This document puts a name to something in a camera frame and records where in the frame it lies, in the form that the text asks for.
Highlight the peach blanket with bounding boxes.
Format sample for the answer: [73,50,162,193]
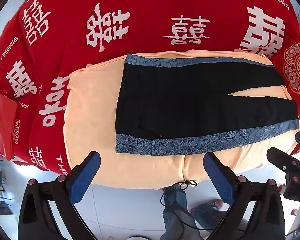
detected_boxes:
[64,50,300,190]

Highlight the person's blue jeans legs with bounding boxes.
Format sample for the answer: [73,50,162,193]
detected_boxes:
[160,184,230,240]

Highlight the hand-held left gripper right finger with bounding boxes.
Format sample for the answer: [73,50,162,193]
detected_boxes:
[204,152,287,240]

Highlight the black cable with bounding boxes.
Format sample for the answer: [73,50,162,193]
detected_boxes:
[160,180,215,230]

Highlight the red pillow with round ornament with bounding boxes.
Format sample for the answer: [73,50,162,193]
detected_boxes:
[271,29,300,123]

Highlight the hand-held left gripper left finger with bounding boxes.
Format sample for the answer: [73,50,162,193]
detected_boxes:
[18,151,101,240]

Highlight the red printed blanket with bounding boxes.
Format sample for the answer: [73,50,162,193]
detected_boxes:
[0,0,300,178]

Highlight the black pants with blue stripes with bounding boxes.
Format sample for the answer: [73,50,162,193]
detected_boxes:
[115,54,300,155]

